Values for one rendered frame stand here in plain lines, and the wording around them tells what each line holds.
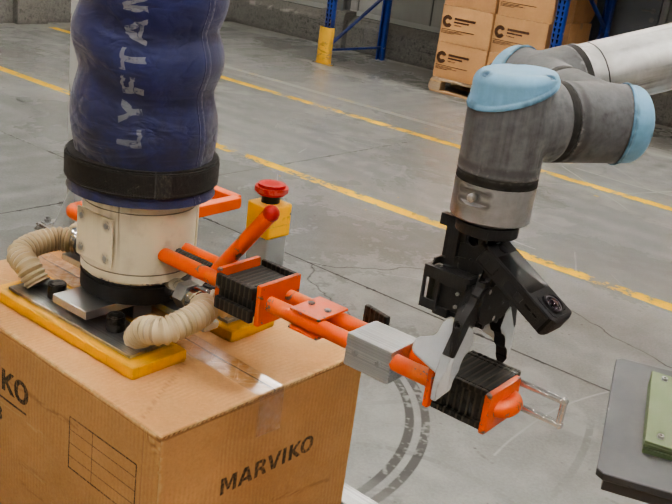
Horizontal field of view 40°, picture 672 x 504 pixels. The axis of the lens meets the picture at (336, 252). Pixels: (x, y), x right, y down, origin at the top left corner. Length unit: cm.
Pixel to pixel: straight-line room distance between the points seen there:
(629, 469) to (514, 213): 79
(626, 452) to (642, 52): 78
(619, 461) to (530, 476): 135
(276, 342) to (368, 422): 173
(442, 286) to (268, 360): 40
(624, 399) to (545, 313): 94
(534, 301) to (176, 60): 58
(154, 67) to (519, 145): 52
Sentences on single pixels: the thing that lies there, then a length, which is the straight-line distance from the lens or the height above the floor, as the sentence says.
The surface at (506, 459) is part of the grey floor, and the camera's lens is 310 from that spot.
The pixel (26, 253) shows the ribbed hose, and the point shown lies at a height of 103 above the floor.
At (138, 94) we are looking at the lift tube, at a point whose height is 132.
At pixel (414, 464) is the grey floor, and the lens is 297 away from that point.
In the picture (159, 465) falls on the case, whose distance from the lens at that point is 120.
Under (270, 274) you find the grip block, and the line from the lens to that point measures 129.
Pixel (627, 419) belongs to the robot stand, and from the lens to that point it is 186.
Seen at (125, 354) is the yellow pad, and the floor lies 97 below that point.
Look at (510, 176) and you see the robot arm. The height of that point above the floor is 134.
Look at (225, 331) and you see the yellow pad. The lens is 141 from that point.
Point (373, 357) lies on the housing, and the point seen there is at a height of 108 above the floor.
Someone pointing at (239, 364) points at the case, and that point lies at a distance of 135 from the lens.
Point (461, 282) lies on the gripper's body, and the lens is 104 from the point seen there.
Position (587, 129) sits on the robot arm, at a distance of 102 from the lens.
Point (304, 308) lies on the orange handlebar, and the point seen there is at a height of 109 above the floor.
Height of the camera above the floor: 158
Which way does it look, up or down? 20 degrees down
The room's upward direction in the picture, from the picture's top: 7 degrees clockwise
